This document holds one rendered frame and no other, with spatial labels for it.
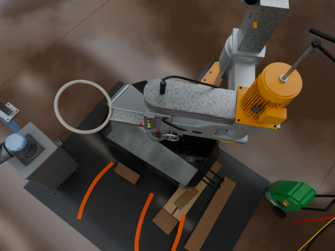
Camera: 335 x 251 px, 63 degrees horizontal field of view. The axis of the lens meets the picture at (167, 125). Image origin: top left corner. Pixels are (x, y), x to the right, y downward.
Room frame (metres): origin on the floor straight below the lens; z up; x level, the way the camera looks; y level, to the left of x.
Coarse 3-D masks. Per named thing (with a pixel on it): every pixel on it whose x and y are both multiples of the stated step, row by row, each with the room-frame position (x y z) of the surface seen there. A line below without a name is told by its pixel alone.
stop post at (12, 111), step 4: (0, 104) 1.01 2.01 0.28; (8, 104) 1.11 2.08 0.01; (0, 108) 0.98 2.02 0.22; (4, 108) 1.00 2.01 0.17; (8, 108) 1.03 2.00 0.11; (12, 108) 1.07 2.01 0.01; (0, 112) 0.99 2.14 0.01; (4, 112) 0.97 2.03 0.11; (8, 112) 1.00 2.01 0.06; (12, 112) 1.02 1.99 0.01; (16, 112) 1.03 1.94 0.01; (0, 116) 0.94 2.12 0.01; (4, 116) 0.95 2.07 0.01; (8, 116) 0.96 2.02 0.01; (12, 116) 0.97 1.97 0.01; (8, 120) 0.91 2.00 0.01
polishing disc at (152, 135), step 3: (150, 132) 0.81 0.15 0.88; (153, 132) 0.82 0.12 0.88; (150, 135) 0.78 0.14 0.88; (153, 135) 0.79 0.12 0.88; (156, 135) 0.79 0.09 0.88; (159, 135) 0.80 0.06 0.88; (153, 138) 0.76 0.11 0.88; (156, 138) 0.77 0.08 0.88; (159, 138) 0.77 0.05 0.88; (162, 138) 0.78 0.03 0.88
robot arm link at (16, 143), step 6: (6, 138) 0.44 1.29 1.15; (12, 138) 0.45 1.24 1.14; (18, 138) 0.46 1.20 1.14; (24, 138) 0.48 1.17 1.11; (6, 144) 0.40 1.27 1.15; (12, 144) 0.41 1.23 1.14; (18, 144) 0.42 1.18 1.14; (24, 144) 0.43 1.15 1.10; (30, 144) 0.46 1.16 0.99; (6, 150) 0.35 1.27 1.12; (12, 150) 0.36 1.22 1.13; (18, 150) 0.37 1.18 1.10; (24, 150) 0.39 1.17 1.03; (12, 156) 0.32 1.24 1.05
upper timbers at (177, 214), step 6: (198, 186) 0.50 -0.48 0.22; (204, 186) 0.51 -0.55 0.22; (180, 192) 0.39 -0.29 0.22; (198, 192) 0.43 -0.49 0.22; (174, 198) 0.31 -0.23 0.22; (192, 198) 0.35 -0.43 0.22; (168, 204) 0.24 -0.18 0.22; (174, 204) 0.25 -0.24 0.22; (186, 204) 0.27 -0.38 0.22; (192, 204) 0.29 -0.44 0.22; (168, 210) 0.17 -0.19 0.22; (180, 210) 0.20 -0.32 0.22; (186, 210) 0.21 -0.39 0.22; (174, 216) 0.12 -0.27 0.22; (180, 216) 0.14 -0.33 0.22
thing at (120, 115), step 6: (114, 108) 0.90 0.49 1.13; (114, 114) 0.86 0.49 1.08; (120, 114) 0.87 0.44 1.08; (126, 114) 0.88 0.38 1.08; (132, 114) 0.89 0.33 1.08; (138, 114) 0.90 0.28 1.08; (114, 120) 0.79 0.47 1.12; (120, 120) 0.80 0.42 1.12; (126, 120) 0.82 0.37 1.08; (132, 120) 0.83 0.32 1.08; (138, 120) 0.85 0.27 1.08; (144, 126) 0.79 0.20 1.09
